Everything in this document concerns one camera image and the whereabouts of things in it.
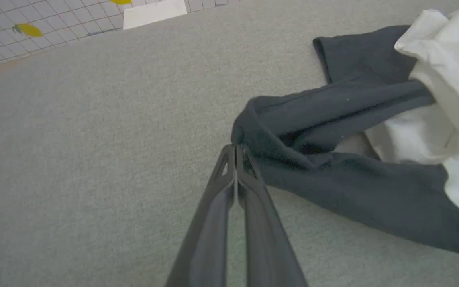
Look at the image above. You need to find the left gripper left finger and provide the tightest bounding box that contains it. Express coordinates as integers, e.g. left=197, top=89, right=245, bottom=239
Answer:
left=165, top=144, right=236, bottom=287

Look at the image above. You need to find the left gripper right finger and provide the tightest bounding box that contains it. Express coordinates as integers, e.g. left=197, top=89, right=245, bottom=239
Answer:
left=237, top=145, right=309, bottom=287

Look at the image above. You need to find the white and dark grey sweatshirt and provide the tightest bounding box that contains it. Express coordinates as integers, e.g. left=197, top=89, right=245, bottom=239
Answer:
left=231, top=0, right=459, bottom=256

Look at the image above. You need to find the grey fabric sofa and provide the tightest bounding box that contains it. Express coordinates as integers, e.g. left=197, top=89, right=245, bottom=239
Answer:
left=0, top=0, right=459, bottom=287

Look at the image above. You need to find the white box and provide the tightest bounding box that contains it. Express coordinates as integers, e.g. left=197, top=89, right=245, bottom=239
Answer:
left=123, top=0, right=188, bottom=30

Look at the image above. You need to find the lemon print grid partition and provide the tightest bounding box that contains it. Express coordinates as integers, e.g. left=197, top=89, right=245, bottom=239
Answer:
left=0, top=0, right=230, bottom=64

